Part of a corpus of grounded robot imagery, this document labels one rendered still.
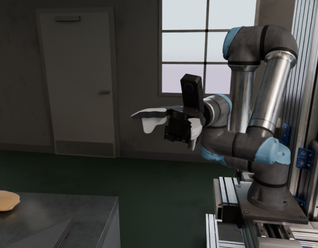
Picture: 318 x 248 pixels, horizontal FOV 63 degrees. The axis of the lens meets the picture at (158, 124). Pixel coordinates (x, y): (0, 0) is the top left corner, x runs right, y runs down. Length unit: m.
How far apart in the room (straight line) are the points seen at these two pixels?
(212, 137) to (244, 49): 0.35
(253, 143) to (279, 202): 0.38
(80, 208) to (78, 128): 3.21
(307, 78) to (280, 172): 0.38
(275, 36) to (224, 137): 0.37
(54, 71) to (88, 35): 0.74
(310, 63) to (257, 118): 0.44
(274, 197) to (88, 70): 3.30
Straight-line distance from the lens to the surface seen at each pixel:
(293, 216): 1.08
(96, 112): 4.00
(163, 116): 0.60
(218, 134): 0.77
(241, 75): 0.98
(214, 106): 0.70
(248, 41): 0.96
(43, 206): 1.08
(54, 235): 0.89
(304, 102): 1.17
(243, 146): 0.75
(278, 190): 1.06
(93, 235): 0.90
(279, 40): 0.93
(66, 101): 4.16
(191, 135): 0.50
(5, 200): 1.11
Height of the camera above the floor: 1.60
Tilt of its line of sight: 16 degrees down
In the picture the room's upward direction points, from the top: straight up
